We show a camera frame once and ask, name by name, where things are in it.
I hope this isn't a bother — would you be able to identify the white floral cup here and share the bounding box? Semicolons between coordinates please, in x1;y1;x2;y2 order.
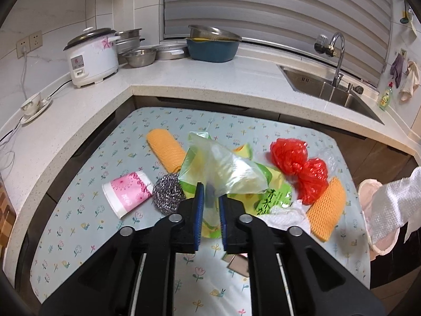
21;92;42;116

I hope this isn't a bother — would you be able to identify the orange foam net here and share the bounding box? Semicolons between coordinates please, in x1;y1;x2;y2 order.
146;128;188;173
307;176;347;241

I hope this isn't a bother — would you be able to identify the brown wooden board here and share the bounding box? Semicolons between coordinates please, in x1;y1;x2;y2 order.
0;174;17;270

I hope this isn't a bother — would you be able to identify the brown cardboard piece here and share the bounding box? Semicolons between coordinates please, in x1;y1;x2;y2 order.
224;253;250;276

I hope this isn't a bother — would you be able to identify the red plastic bag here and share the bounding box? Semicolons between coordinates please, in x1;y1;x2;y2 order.
270;138;329;205

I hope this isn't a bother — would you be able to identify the pink paper cup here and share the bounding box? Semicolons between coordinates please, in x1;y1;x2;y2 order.
102;170;154;218

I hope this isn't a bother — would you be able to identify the white power cable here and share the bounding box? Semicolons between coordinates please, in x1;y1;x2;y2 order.
19;49;29;101

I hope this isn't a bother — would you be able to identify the steel bowl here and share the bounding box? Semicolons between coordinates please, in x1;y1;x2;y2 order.
122;48;158;68

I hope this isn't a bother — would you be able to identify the hanging green brush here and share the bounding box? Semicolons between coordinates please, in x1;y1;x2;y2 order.
399;0;417;26

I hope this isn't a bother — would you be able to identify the white paper tissue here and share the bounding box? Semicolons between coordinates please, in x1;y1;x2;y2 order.
263;199;311;235

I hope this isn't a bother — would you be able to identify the beige cloth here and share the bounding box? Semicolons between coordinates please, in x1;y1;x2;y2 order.
399;61;421;102

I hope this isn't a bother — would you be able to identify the pink trash bin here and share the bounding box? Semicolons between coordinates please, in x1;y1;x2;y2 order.
358;178;401;260

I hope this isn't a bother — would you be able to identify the clear green-tinted plastic bag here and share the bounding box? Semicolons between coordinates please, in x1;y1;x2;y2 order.
178;132;268;195

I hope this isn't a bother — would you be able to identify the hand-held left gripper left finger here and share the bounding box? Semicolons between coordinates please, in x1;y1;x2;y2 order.
39;182;206;316

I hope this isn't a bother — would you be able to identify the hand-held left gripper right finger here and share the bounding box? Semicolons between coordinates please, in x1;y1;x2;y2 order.
218;194;385;316

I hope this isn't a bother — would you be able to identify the yellow green snack packet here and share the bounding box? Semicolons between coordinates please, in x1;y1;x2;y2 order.
232;143;253;161

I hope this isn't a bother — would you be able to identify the floral tablecloth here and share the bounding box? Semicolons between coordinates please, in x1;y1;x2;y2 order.
29;107;372;316

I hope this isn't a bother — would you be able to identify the steel sink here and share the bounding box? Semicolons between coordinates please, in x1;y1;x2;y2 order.
278;65;385;125

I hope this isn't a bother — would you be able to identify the steel wool scrubber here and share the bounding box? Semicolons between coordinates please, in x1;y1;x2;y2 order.
152;172;186;213

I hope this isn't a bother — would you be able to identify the teacup on saucer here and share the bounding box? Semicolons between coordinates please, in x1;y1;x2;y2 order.
20;98;53;125

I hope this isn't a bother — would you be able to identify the green dish soap bottle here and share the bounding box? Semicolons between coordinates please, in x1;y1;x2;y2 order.
378;82;394;111

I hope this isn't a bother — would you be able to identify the chrome faucet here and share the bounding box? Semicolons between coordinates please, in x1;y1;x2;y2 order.
314;32;346;88

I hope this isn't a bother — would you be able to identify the grey window blind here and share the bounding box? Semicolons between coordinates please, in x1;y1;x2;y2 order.
163;0;395;86

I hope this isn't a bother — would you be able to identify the blue plastic basin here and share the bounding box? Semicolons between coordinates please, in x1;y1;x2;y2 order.
186;37;240;63

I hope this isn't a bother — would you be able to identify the black power cable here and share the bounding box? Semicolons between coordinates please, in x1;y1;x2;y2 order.
0;79;74;142

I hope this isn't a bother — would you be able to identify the steel colander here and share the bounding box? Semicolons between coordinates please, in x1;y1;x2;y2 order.
188;24;242;45

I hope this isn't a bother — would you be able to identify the clear plastic wrap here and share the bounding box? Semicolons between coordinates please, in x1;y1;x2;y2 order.
315;147;343;179

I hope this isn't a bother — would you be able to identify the purple cloth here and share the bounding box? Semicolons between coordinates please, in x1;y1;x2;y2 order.
390;53;404;88

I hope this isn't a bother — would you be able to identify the steel steamer pot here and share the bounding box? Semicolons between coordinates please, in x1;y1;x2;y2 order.
116;28;145;55

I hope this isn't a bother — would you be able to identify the white floral rice cooker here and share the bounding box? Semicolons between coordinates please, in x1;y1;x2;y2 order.
63;27;121;88

